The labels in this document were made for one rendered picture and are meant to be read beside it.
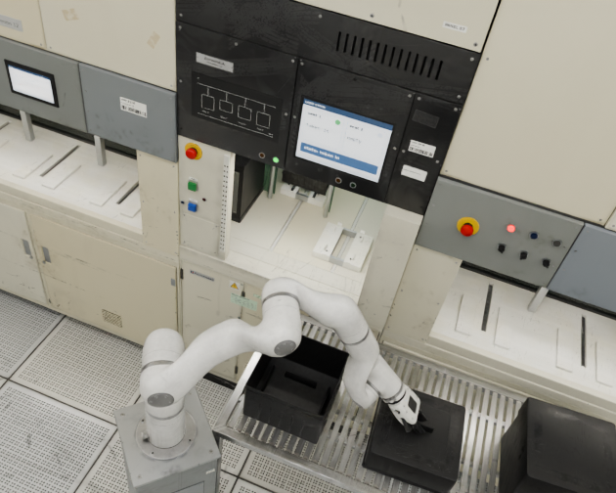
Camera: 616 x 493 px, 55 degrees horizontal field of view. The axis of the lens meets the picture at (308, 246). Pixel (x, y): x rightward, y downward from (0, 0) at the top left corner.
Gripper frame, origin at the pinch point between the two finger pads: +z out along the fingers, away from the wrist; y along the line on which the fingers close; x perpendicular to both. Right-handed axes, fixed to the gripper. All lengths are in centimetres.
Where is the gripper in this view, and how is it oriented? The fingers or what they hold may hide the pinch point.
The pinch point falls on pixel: (418, 423)
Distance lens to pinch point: 205.6
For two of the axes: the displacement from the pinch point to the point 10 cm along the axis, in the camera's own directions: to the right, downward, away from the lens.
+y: 2.9, -6.3, 7.2
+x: -7.6, 3.0, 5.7
